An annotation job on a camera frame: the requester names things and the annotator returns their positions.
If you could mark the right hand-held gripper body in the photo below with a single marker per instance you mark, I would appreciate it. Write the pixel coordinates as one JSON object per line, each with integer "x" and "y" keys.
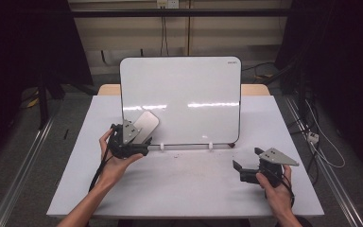
{"x": 272, "y": 157}

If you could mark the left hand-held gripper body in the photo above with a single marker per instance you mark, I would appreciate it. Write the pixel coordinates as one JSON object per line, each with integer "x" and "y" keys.
{"x": 119, "y": 148}

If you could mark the grey whiteboard eraser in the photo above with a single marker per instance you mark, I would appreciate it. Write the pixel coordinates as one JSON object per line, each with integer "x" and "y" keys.
{"x": 147, "y": 123}

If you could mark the white whiteboard with black edge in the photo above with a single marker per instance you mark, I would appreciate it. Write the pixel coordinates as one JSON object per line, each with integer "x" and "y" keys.
{"x": 186, "y": 88}

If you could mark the person's left hand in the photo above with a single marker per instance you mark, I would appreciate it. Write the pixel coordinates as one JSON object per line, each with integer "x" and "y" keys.
{"x": 115, "y": 168}

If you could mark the person's right hand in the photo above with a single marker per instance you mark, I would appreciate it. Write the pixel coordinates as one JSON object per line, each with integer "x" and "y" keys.
{"x": 279, "y": 197}

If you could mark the white board stand foot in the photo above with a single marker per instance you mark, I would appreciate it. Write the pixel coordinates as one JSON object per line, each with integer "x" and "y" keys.
{"x": 210, "y": 146}
{"x": 162, "y": 146}

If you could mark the white power strip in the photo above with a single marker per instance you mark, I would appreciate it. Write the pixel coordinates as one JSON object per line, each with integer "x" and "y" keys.
{"x": 313, "y": 137}

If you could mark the small black stick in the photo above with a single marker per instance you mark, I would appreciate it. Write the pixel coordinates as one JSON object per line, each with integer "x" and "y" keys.
{"x": 65, "y": 134}

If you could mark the wooden table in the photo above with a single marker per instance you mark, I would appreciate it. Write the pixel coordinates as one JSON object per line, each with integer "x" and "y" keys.
{"x": 108, "y": 90}

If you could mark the black metal stand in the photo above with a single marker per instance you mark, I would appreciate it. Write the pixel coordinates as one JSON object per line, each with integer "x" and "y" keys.
{"x": 42, "y": 101}

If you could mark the black curtain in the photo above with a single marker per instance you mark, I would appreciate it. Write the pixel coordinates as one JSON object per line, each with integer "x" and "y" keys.
{"x": 19, "y": 41}
{"x": 343, "y": 47}

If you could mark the aluminium floor rail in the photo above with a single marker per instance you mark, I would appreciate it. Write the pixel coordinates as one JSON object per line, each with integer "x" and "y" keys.
{"x": 334, "y": 186}
{"x": 19, "y": 186}

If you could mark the black horizontal frame bar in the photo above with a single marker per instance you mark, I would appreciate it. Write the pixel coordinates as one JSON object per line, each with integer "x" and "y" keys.
{"x": 176, "y": 13}

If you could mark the white wall outlet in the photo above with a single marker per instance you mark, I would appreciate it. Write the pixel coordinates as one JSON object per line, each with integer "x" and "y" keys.
{"x": 167, "y": 3}

